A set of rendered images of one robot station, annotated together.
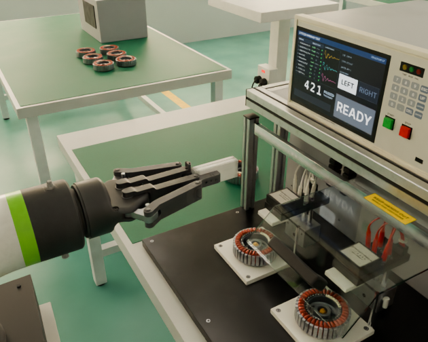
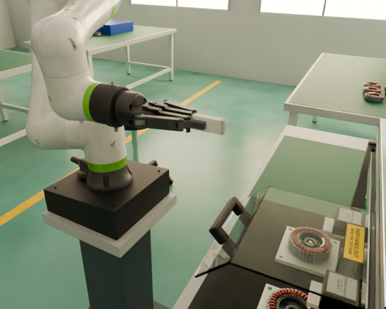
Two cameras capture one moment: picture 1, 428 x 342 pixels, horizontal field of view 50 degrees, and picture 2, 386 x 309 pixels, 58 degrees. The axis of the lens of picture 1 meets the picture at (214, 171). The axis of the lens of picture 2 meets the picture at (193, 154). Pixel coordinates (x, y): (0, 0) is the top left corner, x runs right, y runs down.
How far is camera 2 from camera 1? 0.55 m
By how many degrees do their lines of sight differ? 47
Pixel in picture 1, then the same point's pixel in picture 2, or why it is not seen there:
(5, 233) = (79, 94)
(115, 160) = (301, 152)
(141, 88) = not seen: outside the picture
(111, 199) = (137, 106)
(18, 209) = (91, 87)
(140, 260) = not seen: hidden behind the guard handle
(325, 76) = not seen: outside the picture
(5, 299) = (147, 171)
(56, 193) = (110, 87)
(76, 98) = (328, 110)
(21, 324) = (138, 184)
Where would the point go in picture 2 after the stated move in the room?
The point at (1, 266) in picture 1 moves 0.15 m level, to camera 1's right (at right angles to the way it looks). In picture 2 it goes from (74, 110) to (100, 133)
